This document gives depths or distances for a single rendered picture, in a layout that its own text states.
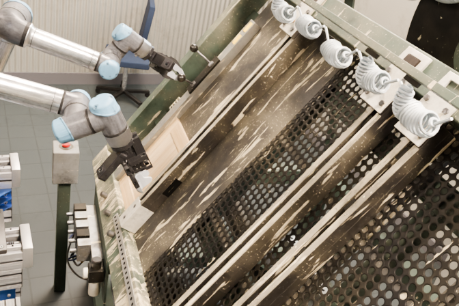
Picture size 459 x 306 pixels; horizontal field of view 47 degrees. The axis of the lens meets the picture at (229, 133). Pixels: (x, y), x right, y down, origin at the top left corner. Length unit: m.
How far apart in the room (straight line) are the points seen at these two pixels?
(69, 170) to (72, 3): 2.86
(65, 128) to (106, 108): 0.13
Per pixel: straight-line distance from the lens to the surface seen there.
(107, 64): 2.05
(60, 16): 5.31
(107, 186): 2.48
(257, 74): 1.97
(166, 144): 2.31
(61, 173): 2.66
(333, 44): 1.56
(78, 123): 1.51
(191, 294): 1.68
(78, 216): 2.47
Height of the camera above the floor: 2.29
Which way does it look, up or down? 27 degrees down
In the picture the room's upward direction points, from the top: 12 degrees clockwise
